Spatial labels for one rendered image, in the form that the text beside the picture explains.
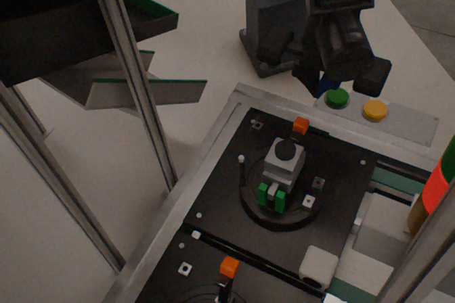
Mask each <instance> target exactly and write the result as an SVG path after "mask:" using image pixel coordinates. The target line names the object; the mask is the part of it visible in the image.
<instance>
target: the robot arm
mask: <svg viewBox="0 0 455 303"><path fill-rule="evenodd" d="M305 2H306V6H307V16H306V25H305V32H304V35H303V38H302V39H301V43H298V42H296V41H293V40H294V37H295V32H293V31H289V30H285V29H283V28H278V27H275V26H272V27H271V28H269V30H268V31H267V32H266V34H265V36H264V38H263V40H262V41H261V42H260V44H259V45H258V47H257V59H258V60H259V61H261V62H265V63H268V64H270V65H273V66H279V64H280V62H281V57H282V56H283V54H284V55H289V56H291V57H295V58H296V59H295V60H294V62H293V64H294V65H295V67H294V68H293V69H292V72H291V74H292V76H293V77H297V78H298V79H299V80H300V82H301V83H302V84H303V85H304V86H305V88H306V89H307V90H308V91H309V92H310V93H311V94H312V95H313V98H315V99H319V97H320V96H321V95H322V94H323V93H325V92H327V91H328V90H330V89H333V90H338V89H339V88H340V86H341V83H342V82H347V81H351V80H353V90H354V91H355V92H357V93H361V94H364V95H367V96H370V97H374V98H377V97H379V96H380V94H381V91H382V89H383V86H384V84H385V82H386V81H387V78H388V76H389V73H390V70H391V67H392V64H391V62H390V60H387V59H385V58H382V57H378V56H375V55H374V53H373V50H372V48H371V47H370V44H369V42H368V39H367V36H366V33H365V32H364V28H363V26H362V23H361V21H360V13H361V10H364V9H374V0H305ZM320 71H321V72H324V74H323V75H322V77H321V79H320Z"/></svg>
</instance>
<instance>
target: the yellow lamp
mask: <svg viewBox="0 0 455 303"><path fill-rule="evenodd" d="M422 193H423V191H421V193H420V195H419V197H418V199H417V201H416V202H415V203H414V205H413V207H412V208H411V211H410V213H409V215H408V228H409V230H410V233H411V235H412V236H413V238H415V236H416V234H417V232H418V230H419V229H420V228H421V226H422V225H423V224H424V223H425V221H426V219H427V217H428V215H429V213H428V212H427V210H426V208H425V206H424V204H423V198H422Z"/></svg>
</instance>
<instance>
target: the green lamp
mask: <svg viewBox="0 0 455 303"><path fill-rule="evenodd" d="M440 167H441V173H442V175H443V177H444V179H445V182H447V183H448V184H450V182H451V181H452V178H453V177H454V175H455V133H454V135H453V137H452V139H451V140H450V143H449V145H447V147H446V149H445V150H444V152H443V154H442V157H441V162H440Z"/></svg>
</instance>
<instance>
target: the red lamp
mask: <svg viewBox="0 0 455 303"><path fill-rule="evenodd" d="M440 162H441V158H440V160H439V161H438V163H437V164H436V166H435V168H434V170H433V172H432V173H431V176H430V177H429V179H428V181H427V183H426V184H425V186H424V188H423V190H422V201H423V204H424V206H425V208H426V210H427V212H428V213H429V214H430V213H431V211H432V209H433V208H434V206H435V205H436V203H437V202H438V200H439V199H440V197H441V196H442V194H443V192H444V190H445V189H446V188H447V187H448V183H447V182H445V179H444V177H443V175H442V173H441V167H440Z"/></svg>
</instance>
